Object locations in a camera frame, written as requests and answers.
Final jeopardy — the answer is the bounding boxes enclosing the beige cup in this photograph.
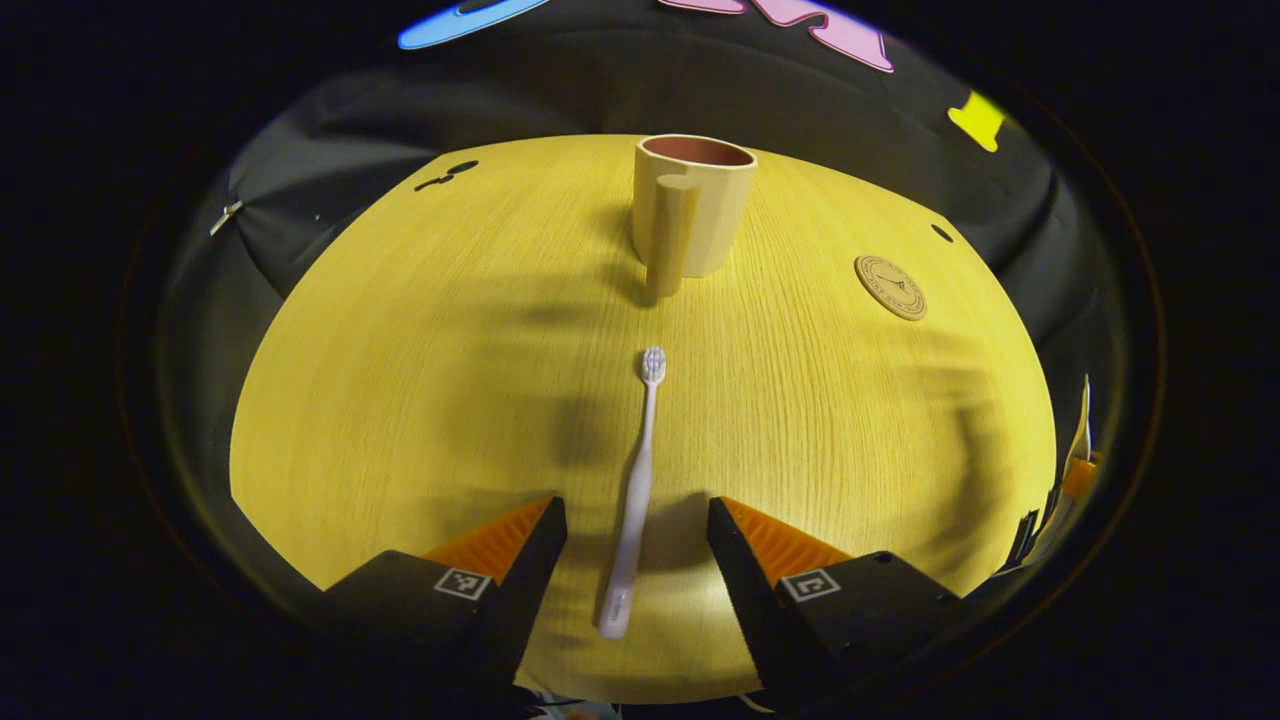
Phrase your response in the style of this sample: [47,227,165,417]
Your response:
[631,134,758,299]

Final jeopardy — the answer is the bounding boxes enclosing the round wooden coaster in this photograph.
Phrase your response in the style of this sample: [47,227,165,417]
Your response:
[854,255,928,322]

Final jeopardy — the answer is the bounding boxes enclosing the wooden desktop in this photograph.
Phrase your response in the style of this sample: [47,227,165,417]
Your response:
[229,134,1058,704]

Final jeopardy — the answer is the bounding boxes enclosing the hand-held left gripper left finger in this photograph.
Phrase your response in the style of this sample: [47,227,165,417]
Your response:
[318,496,569,701]

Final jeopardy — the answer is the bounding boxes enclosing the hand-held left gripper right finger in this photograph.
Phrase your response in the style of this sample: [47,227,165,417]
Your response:
[706,497,966,711]

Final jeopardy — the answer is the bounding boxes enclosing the white toothbrush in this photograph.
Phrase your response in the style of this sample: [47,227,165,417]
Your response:
[597,346,668,640]

